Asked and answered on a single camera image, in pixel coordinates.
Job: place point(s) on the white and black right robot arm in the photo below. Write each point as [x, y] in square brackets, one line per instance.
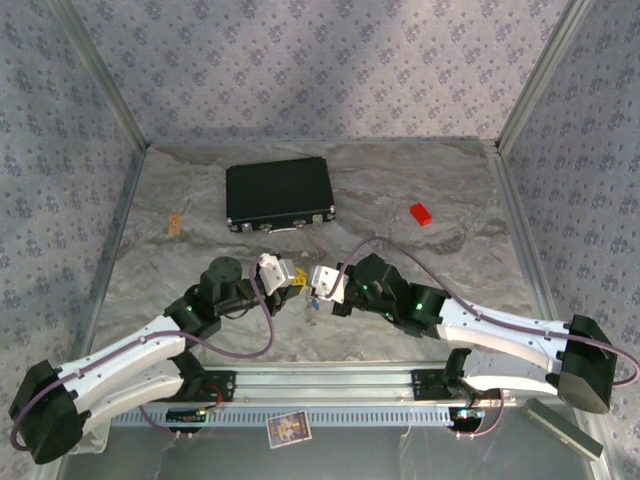
[500, 325]

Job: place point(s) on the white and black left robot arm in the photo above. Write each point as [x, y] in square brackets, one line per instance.
[130, 350]

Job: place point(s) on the black controller board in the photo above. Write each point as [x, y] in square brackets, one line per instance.
[467, 417]
[182, 415]

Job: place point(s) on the aluminium frame post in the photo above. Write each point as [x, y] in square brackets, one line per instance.
[111, 85]
[539, 75]

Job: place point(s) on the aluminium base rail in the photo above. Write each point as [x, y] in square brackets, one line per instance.
[320, 385]

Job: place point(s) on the colourful playing card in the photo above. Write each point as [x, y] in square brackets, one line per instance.
[289, 429]

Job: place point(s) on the grey metal bar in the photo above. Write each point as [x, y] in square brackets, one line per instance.
[560, 429]

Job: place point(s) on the small wooden block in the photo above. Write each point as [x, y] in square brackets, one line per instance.
[174, 225]

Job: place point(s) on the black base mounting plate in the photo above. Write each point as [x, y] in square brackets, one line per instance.
[227, 385]
[425, 385]

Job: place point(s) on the red toy brick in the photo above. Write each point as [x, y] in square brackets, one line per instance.
[421, 214]

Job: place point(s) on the aluminium frame side rail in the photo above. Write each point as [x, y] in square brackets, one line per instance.
[106, 280]
[531, 255]

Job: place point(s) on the black ribbed carrying case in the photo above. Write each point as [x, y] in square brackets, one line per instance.
[277, 192]

